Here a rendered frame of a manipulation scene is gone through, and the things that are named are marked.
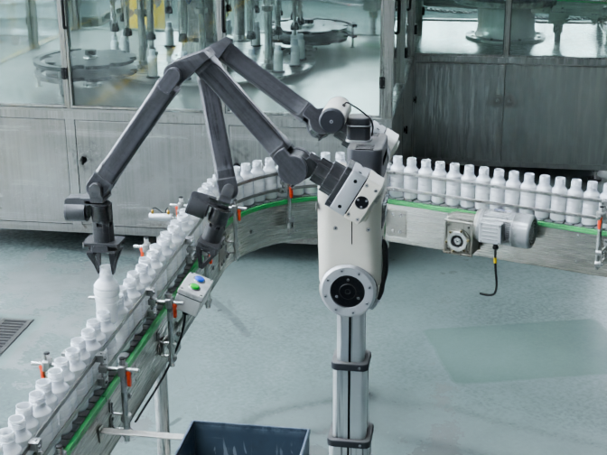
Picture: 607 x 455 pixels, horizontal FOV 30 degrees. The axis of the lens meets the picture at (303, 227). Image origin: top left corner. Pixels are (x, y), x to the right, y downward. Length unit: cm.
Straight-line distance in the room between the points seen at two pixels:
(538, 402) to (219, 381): 145
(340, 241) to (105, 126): 367
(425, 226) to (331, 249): 145
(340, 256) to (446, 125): 513
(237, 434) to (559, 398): 250
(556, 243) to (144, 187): 299
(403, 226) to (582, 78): 378
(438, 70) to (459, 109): 32
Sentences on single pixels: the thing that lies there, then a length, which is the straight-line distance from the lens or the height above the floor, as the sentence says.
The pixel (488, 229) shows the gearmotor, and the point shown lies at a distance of 427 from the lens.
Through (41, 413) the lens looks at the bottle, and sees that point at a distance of 274.
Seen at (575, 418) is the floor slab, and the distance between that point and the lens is 509.
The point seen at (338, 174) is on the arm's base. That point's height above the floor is 157.
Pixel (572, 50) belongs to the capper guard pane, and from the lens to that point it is 813.
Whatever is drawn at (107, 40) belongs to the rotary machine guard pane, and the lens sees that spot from 653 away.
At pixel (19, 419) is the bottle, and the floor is 115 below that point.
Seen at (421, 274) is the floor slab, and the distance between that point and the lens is 651.
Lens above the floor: 240
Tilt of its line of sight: 19 degrees down
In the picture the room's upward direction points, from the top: straight up
